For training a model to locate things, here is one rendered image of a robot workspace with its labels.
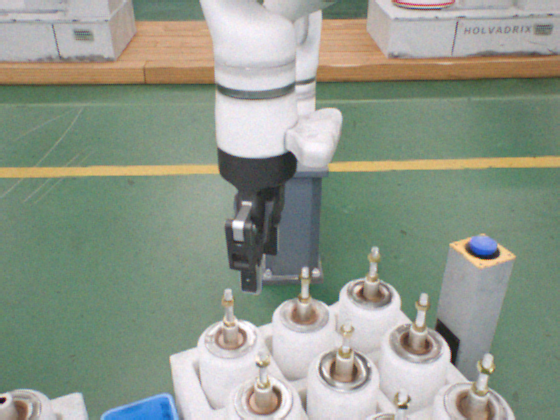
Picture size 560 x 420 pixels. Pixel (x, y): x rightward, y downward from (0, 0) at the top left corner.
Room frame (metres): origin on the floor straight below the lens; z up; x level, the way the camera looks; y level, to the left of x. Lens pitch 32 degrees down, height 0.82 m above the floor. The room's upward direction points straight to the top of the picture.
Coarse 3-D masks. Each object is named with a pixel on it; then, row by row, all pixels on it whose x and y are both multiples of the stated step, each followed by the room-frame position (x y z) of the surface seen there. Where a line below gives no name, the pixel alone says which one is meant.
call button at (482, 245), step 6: (474, 240) 0.71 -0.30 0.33; (480, 240) 0.71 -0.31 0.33; (486, 240) 0.71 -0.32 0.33; (492, 240) 0.71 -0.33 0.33; (474, 246) 0.70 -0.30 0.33; (480, 246) 0.69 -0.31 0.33; (486, 246) 0.69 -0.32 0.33; (492, 246) 0.69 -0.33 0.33; (480, 252) 0.69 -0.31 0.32; (486, 252) 0.69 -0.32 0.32; (492, 252) 0.69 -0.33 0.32
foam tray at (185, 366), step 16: (336, 304) 0.73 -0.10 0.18; (336, 320) 0.71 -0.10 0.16; (400, 320) 0.69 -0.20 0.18; (336, 336) 0.65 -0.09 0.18; (192, 352) 0.62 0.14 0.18; (272, 352) 0.66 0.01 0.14; (176, 368) 0.58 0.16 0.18; (192, 368) 0.58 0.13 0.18; (272, 368) 0.58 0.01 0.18; (448, 368) 0.59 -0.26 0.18; (176, 384) 0.58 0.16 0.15; (192, 384) 0.55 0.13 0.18; (304, 384) 0.55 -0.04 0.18; (176, 400) 0.60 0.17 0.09; (192, 400) 0.53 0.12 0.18; (304, 400) 0.55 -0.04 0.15; (384, 400) 0.53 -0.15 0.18; (192, 416) 0.50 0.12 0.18; (208, 416) 0.50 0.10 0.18; (224, 416) 0.50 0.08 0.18; (304, 416) 0.50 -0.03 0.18; (416, 416) 0.50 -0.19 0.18
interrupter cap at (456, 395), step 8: (456, 384) 0.49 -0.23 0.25; (464, 384) 0.49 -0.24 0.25; (448, 392) 0.48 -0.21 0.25; (456, 392) 0.48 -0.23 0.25; (464, 392) 0.48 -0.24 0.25; (448, 400) 0.47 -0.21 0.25; (456, 400) 0.47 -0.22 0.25; (464, 400) 0.47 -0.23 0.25; (488, 400) 0.47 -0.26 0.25; (496, 400) 0.47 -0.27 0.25; (448, 408) 0.45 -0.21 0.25; (456, 408) 0.46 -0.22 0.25; (464, 408) 0.46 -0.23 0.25; (488, 408) 0.46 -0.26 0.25; (496, 408) 0.46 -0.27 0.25; (504, 408) 0.46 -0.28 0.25; (456, 416) 0.44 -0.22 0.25; (464, 416) 0.44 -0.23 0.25; (472, 416) 0.45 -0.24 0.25; (480, 416) 0.45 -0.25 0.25; (488, 416) 0.45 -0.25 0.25; (496, 416) 0.44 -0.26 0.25; (504, 416) 0.44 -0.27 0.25
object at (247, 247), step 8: (224, 224) 0.41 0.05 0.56; (248, 224) 0.40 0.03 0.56; (232, 232) 0.40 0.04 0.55; (248, 232) 0.40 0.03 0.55; (232, 240) 0.40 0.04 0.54; (248, 240) 0.40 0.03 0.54; (232, 248) 0.40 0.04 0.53; (240, 248) 0.40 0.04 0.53; (248, 248) 0.40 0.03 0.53; (232, 256) 0.41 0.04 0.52; (248, 256) 0.40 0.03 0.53; (232, 264) 0.41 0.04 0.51; (256, 264) 0.41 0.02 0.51
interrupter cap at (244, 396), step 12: (252, 384) 0.49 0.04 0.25; (276, 384) 0.49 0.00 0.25; (240, 396) 0.47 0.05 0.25; (252, 396) 0.47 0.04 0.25; (276, 396) 0.47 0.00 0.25; (288, 396) 0.47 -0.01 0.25; (240, 408) 0.45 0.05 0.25; (252, 408) 0.46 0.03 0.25; (276, 408) 0.45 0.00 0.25; (288, 408) 0.45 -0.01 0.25
